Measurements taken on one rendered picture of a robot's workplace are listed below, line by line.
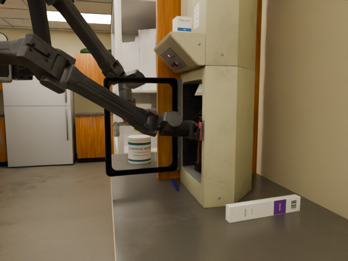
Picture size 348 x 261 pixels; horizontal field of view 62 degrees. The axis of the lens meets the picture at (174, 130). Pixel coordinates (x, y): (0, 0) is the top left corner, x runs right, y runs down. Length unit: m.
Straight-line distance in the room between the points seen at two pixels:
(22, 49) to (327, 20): 0.96
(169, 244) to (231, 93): 0.50
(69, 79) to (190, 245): 0.56
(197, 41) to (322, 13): 0.47
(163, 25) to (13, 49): 0.67
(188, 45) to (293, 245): 0.63
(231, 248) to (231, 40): 0.62
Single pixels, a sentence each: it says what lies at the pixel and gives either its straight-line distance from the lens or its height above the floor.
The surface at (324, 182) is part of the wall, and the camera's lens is 1.16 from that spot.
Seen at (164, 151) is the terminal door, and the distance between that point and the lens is 1.24.
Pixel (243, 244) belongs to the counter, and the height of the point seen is 0.94.
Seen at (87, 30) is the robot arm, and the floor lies 1.57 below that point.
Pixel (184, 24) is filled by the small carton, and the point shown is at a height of 1.54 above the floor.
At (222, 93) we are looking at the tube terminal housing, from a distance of 0.96.
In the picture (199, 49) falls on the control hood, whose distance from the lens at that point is 0.95.
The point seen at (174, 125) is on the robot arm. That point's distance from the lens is 0.99.
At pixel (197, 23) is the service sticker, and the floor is 1.56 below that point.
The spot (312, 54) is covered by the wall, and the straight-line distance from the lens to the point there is 1.21.
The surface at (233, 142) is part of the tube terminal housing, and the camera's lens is 0.99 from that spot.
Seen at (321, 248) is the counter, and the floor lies 0.94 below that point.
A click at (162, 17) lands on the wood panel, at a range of 1.33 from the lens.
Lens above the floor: 1.31
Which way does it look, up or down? 7 degrees down
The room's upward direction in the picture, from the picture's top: straight up
